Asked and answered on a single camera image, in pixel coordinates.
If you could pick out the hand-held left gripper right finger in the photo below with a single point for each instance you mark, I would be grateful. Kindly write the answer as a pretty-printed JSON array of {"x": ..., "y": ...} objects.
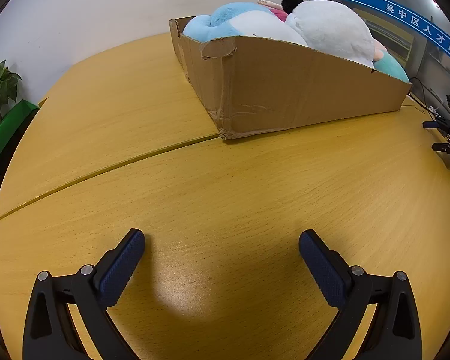
[{"x": 322, "y": 270}]

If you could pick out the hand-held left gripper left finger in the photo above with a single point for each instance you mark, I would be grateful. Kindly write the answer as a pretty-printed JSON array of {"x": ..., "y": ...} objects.
[{"x": 122, "y": 266}]

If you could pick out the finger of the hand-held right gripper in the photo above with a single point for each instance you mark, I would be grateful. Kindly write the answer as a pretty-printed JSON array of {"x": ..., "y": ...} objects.
[
  {"x": 444, "y": 148},
  {"x": 437, "y": 125}
]

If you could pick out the pastel plush toy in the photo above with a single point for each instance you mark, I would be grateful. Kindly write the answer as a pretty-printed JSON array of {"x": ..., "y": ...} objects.
[{"x": 392, "y": 65}]

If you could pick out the brown cardboard box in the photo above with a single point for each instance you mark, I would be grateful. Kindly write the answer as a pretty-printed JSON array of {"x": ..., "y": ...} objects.
[{"x": 285, "y": 90}]

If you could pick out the blue plush toy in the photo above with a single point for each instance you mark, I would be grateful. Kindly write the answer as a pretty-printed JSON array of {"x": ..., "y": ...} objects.
[{"x": 240, "y": 18}]

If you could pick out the white power strip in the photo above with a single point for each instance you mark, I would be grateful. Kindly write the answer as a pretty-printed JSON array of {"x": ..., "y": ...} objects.
[{"x": 433, "y": 109}]

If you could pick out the pale yellow shelf unit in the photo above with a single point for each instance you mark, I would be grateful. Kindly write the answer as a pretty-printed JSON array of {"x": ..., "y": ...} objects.
[{"x": 390, "y": 33}]

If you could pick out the blue glass banner strip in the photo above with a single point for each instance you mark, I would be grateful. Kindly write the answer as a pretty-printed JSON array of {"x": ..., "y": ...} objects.
[{"x": 416, "y": 22}]

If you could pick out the white plush toy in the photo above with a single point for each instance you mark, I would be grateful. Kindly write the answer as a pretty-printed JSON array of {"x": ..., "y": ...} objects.
[{"x": 333, "y": 30}]

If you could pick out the green planter box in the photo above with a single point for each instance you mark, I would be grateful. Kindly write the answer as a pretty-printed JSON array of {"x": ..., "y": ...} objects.
[{"x": 7, "y": 127}]

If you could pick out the clear phone case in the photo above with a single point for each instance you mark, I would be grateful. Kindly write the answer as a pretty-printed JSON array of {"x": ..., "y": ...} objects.
[{"x": 270, "y": 3}]

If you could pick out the green potted plant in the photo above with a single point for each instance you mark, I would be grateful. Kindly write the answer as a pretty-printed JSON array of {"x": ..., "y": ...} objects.
[{"x": 0, "y": 82}]

